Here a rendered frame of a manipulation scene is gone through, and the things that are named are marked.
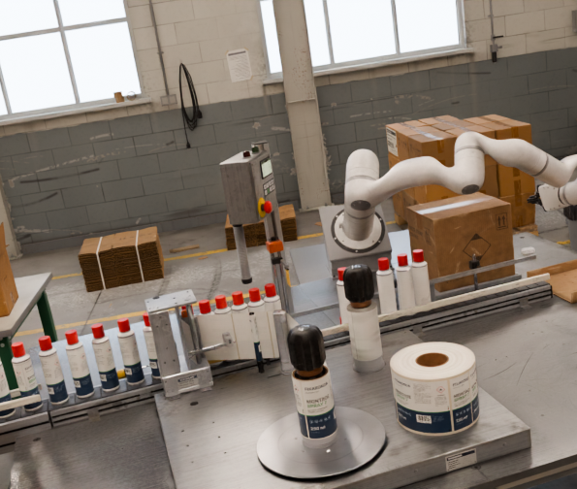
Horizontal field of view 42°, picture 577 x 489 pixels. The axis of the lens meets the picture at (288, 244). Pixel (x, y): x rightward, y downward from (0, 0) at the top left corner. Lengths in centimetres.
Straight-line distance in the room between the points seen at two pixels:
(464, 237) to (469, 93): 530
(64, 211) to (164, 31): 205
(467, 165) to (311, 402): 117
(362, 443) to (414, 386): 18
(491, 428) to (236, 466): 60
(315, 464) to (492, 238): 130
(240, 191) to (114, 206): 561
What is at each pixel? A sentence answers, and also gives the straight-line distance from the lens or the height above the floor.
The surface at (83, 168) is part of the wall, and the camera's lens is 777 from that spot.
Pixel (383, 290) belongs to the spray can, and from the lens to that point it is 242.
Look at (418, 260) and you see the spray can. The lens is 244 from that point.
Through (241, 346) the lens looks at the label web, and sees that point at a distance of 223.
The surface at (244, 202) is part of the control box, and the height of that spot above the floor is 135.
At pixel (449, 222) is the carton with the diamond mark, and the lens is 268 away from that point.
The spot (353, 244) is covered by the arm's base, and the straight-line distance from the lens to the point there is 304.
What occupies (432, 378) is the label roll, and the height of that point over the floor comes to 102.
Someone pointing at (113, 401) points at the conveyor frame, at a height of 86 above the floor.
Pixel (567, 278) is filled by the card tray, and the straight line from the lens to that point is 285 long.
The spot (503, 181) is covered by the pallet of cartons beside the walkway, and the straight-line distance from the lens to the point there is 576.
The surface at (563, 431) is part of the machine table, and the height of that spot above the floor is 83.
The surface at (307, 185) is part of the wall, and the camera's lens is 768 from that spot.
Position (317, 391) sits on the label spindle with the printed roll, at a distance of 174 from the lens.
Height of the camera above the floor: 184
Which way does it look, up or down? 16 degrees down
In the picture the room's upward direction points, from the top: 9 degrees counter-clockwise
